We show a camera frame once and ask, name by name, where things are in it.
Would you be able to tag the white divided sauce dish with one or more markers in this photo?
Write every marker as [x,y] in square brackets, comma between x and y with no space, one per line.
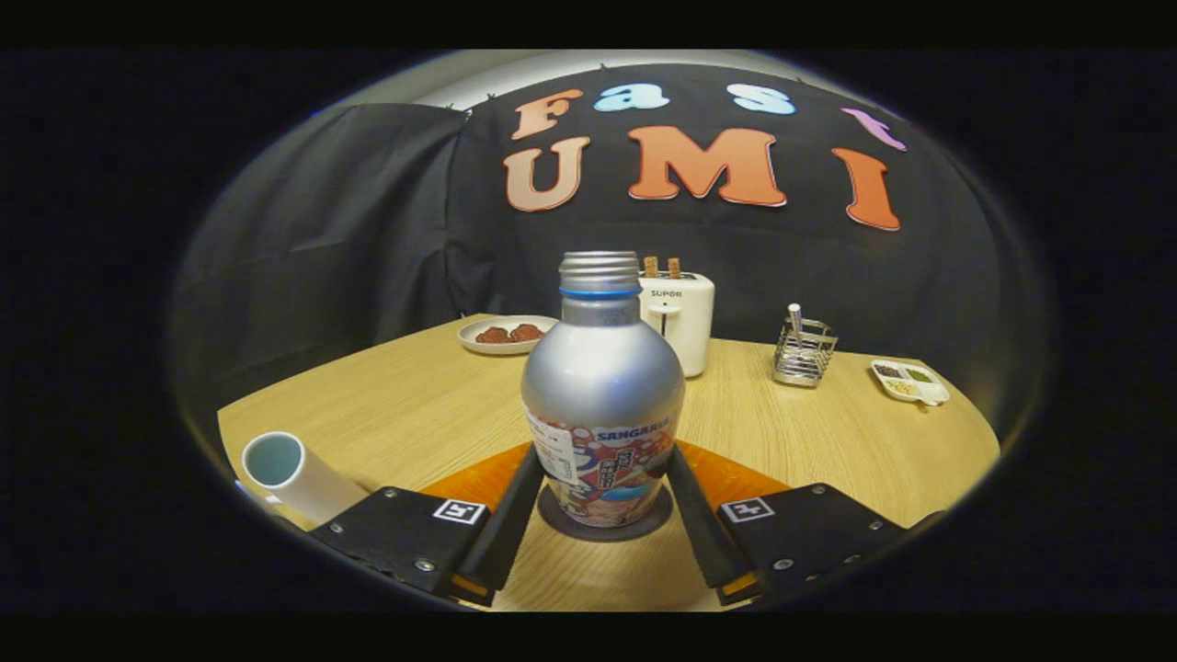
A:
[910,382]

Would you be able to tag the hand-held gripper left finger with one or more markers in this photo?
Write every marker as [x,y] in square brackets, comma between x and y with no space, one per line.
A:
[510,529]

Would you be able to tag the silver juice bottle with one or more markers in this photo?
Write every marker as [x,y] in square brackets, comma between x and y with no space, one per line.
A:
[602,386]

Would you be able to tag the dark brown round coaster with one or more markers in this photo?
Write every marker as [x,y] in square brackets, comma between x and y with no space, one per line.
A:
[556,526]

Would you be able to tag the white round plate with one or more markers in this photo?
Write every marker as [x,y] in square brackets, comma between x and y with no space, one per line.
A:
[478,348]

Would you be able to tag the brown snack piece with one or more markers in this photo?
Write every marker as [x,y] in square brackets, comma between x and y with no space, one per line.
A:
[527,332]
[494,336]

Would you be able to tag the small white utensil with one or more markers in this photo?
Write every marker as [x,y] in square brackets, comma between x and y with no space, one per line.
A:
[795,320]

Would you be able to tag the black backdrop cloth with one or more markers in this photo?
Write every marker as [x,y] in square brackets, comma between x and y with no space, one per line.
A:
[349,221]

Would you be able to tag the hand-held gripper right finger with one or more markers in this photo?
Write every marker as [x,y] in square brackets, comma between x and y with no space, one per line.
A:
[703,529]

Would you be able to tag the white cup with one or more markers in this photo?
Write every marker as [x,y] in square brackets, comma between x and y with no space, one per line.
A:
[308,483]

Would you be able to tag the white toaster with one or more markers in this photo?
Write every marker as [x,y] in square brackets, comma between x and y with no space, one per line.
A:
[690,326]

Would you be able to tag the wooden table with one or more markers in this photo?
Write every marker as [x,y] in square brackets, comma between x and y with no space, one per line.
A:
[423,405]

